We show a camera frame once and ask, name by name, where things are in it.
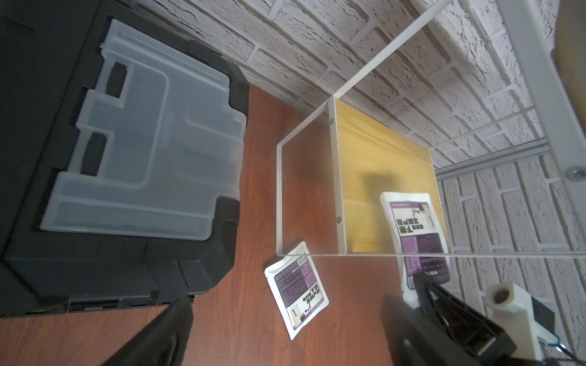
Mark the white frame wooden two-tier shelf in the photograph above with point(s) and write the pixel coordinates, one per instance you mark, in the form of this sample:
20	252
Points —
409	166

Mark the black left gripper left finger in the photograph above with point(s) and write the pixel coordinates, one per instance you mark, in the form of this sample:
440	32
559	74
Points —
162	342

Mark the purple coffee bag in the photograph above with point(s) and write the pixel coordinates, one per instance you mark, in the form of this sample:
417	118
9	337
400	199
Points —
297	289
418	239

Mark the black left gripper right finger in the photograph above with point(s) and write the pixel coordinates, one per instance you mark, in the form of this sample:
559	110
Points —
413	340

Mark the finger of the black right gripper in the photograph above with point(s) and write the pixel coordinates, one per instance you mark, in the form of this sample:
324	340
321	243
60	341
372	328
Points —
473	332

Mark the black plastic toolbox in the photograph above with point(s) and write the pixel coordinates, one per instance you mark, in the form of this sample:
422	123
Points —
122	146

